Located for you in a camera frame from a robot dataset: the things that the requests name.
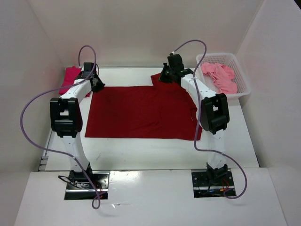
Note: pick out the magenta pink t shirt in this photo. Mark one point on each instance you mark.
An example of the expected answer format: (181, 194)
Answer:
(70, 74)

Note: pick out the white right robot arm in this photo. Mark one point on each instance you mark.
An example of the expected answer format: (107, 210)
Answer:
(213, 113)

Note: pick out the light pink t shirt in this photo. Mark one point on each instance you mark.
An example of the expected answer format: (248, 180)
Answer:
(221, 76)

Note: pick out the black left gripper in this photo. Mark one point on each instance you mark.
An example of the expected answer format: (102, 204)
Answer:
(100, 85)

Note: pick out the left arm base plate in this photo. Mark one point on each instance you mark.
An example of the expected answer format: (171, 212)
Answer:
(81, 189)

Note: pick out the dark red t shirt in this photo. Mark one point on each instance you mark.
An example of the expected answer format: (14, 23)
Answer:
(162, 110)

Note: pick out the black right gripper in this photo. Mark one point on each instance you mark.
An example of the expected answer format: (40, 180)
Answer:
(162, 77)

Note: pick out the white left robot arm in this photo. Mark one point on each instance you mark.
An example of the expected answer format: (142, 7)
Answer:
(66, 119)

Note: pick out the white plastic basket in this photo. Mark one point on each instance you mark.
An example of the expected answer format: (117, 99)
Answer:
(229, 60)

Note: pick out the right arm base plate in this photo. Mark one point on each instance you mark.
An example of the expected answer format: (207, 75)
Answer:
(203, 188)

